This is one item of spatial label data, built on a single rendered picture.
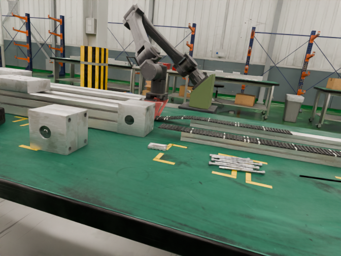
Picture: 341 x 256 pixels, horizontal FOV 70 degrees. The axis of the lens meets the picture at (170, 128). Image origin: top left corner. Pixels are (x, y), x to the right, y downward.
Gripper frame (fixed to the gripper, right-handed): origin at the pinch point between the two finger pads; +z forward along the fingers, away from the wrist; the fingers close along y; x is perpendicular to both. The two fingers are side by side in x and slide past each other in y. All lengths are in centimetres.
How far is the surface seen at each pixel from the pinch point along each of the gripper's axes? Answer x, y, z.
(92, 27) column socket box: -191, -276, -63
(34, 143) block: -16.5, 45.6, 0.9
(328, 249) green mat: 43, 58, 3
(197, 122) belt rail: 17.3, 1.7, -0.1
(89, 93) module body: -26.6, 4.7, -5.8
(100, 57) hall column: -176, -277, -19
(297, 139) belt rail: 53, 1, 1
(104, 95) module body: -20.0, 4.7, -6.1
